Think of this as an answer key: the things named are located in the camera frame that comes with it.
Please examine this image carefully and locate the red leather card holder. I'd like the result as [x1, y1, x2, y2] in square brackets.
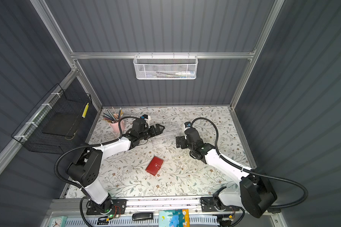
[145, 156, 164, 176]

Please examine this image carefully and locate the clear acrylic organizer tray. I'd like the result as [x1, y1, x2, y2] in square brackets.
[152, 123, 184, 148]

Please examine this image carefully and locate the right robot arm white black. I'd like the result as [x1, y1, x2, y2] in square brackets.
[176, 127, 277, 218]

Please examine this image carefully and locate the floral table mat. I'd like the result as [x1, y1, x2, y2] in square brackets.
[99, 107, 249, 197]

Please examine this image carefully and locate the pink pencil cup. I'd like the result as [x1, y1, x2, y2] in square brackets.
[109, 119, 126, 133]

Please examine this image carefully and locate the white marker in basket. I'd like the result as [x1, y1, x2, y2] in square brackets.
[175, 71, 196, 78]

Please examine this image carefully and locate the colourful picture book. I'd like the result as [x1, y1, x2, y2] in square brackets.
[158, 209, 190, 227]

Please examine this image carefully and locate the black stapler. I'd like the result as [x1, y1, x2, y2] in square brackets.
[132, 212, 153, 221]

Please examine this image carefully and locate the black notebook in basket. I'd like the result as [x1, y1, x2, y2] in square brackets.
[42, 113, 82, 139]

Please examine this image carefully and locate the small mint clock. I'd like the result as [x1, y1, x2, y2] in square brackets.
[48, 216, 67, 227]

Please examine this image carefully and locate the white wire mesh basket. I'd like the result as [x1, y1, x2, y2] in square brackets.
[133, 56, 199, 80]

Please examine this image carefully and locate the black wire wall basket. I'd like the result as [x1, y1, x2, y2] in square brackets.
[11, 86, 94, 154]

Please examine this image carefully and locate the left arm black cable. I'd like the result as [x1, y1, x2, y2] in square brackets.
[53, 115, 143, 189]

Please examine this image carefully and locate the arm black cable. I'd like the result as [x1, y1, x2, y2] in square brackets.
[190, 117, 309, 210]
[53, 115, 143, 189]

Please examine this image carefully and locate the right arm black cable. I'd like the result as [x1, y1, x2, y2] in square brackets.
[190, 117, 309, 210]

